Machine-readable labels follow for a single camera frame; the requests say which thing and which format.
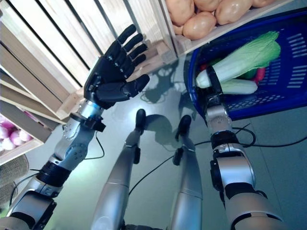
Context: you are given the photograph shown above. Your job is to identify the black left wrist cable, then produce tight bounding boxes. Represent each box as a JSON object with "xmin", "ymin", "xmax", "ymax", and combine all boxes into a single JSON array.
[{"xmin": 9, "ymin": 131, "xmax": 106, "ymax": 209}]

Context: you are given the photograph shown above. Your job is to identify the napa cabbage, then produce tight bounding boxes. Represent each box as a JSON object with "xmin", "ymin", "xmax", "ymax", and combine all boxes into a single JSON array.
[
  {"xmin": 219, "ymin": 79, "xmax": 259, "ymax": 95},
  {"xmin": 195, "ymin": 31, "xmax": 282, "ymax": 89}
]

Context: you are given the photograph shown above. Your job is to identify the wooden display shelf frame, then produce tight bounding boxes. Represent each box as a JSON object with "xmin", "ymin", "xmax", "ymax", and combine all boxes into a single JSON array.
[{"xmin": 0, "ymin": 69, "xmax": 67, "ymax": 143}]

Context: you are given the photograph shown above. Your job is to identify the dark green bell pepper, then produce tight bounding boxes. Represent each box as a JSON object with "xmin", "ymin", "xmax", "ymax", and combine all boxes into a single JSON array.
[{"xmin": 242, "ymin": 69, "xmax": 257, "ymax": 79}]

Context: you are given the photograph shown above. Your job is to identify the silver robot left leg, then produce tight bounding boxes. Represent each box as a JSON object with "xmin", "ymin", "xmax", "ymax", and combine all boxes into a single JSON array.
[{"xmin": 91, "ymin": 129, "xmax": 142, "ymax": 230}]

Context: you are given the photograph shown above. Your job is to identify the silver robot right leg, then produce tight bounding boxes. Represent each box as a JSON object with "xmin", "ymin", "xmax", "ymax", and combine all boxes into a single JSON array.
[{"xmin": 169, "ymin": 136, "xmax": 204, "ymax": 230}]

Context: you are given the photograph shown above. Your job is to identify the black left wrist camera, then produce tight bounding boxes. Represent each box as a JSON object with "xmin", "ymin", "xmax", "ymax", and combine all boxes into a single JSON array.
[{"xmin": 82, "ymin": 115, "xmax": 106, "ymax": 132}]

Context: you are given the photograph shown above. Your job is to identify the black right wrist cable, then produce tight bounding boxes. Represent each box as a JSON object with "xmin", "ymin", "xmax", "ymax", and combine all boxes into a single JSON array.
[{"xmin": 232, "ymin": 123, "xmax": 257, "ymax": 149}]

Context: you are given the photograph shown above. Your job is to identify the black robot left foot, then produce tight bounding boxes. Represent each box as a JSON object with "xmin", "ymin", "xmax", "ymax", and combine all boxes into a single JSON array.
[{"xmin": 135, "ymin": 109, "xmax": 147, "ymax": 135}]

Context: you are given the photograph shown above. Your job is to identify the blue plastic shopping basket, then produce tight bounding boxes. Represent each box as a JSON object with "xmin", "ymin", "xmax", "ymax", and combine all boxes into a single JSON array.
[{"xmin": 187, "ymin": 7, "xmax": 307, "ymax": 122}]

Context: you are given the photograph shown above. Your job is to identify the black robot right foot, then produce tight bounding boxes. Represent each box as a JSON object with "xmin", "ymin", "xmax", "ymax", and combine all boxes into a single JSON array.
[{"xmin": 174, "ymin": 115, "xmax": 192, "ymax": 141}]

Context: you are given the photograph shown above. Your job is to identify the small slim carrot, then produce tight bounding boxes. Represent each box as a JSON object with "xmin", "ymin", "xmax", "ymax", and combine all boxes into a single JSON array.
[{"xmin": 254, "ymin": 68, "xmax": 267, "ymax": 84}]

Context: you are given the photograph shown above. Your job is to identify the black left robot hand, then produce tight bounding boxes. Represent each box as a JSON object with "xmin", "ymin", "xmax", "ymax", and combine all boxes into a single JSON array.
[{"xmin": 83, "ymin": 23, "xmax": 151, "ymax": 110}]

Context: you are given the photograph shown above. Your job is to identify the wooden potato crate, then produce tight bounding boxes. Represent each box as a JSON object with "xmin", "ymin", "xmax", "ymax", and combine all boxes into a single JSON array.
[{"xmin": 158, "ymin": 0, "xmax": 297, "ymax": 58}]

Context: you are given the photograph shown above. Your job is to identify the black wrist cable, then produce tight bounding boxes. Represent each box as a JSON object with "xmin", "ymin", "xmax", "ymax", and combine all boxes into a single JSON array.
[
  {"xmin": 9, "ymin": 131, "xmax": 106, "ymax": 209},
  {"xmin": 232, "ymin": 123, "xmax": 257, "ymax": 149}
]

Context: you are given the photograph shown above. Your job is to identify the long black floor cable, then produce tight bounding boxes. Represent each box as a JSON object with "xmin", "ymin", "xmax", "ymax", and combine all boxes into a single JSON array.
[{"xmin": 239, "ymin": 136, "xmax": 307, "ymax": 148}]

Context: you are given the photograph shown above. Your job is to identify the black robot foot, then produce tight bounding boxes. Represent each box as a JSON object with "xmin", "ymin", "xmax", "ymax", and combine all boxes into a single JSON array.
[
  {"xmin": 135, "ymin": 109, "xmax": 147, "ymax": 135},
  {"xmin": 174, "ymin": 115, "xmax": 192, "ymax": 141}
]

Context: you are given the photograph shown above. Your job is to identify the wooden cabbage crate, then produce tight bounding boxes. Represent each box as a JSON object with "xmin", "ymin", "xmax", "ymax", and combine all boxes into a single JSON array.
[{"xmin": 0, "ymin": 0, "xmax": 178, "ymax": 120}]

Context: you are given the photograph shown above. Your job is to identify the brown potato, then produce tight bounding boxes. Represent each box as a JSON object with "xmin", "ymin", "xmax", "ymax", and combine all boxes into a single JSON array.
[
  {"xmin": 166, "ymin": 0, "xmax": 195, "ymax": 27},
  {"xmin": 193, "ymin": 0, "xmax": 223, "ymax": 12},
  {"xmin": 214, "ymin": 0, "xmax": 254, "ymax": 26},
  {"xmin": 251, "ymin": 0, "xmax": 276, "ymax": 8},
  {"xmin": 182, "ymin": 11, "xmax": 217, "ymax": 41}
]

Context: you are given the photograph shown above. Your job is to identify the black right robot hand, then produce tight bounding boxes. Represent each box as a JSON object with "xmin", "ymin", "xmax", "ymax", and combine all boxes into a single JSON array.
[{"xmin": 205, "ymin": 65, "xmax": 225, "ymax": 97}]

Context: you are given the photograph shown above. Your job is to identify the silver robot leg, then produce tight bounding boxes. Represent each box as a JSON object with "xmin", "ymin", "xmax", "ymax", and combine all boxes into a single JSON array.
[
  {"xmin": 169, "ymin": 136, "xmax": 204, "ymax": 230},
  {"xmin": 91, "ymin": 129, "xmax": 142, "ymax": 230}
]

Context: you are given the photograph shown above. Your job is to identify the beige woven basket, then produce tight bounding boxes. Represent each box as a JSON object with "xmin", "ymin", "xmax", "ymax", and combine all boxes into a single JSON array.
[{"xmin": 0, "ymin": 154, "xmax": 30, "ymax": 207}]

